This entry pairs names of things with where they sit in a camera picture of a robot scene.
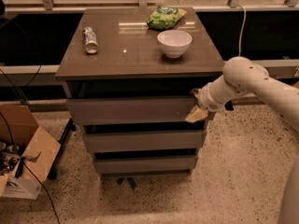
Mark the grey drawer cabinet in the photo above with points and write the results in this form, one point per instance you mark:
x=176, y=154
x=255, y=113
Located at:
x=130, y=64

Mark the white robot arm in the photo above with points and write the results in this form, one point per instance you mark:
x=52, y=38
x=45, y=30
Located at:
x=240, y=76

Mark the green chip bag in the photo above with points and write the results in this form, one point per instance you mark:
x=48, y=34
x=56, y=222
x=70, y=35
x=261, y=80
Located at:
x=165, y=18

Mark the black stand leg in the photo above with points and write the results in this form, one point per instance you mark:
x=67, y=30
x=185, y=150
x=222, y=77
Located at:
x=70, y=127

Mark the white ceramic bowl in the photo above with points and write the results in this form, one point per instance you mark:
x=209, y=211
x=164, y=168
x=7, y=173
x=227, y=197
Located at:
x=174, y=43

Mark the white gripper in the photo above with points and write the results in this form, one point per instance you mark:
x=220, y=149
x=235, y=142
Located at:
x=204, y=99

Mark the grey top drawer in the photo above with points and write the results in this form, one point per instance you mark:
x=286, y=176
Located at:
x=130, y=110

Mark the grey middle drawer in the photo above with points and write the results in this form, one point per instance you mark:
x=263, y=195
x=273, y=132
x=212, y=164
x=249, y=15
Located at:
x=118, y=142

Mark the grey drawer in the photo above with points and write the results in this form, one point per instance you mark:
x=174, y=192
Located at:
x=118, y=142
x=130, y=110
x=145, y=165

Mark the grey bottom drawer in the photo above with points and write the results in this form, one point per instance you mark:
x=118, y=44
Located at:
x=145, y=165

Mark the cardboard box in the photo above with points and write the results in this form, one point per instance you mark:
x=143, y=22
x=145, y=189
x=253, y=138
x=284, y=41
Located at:
x=38, y=150

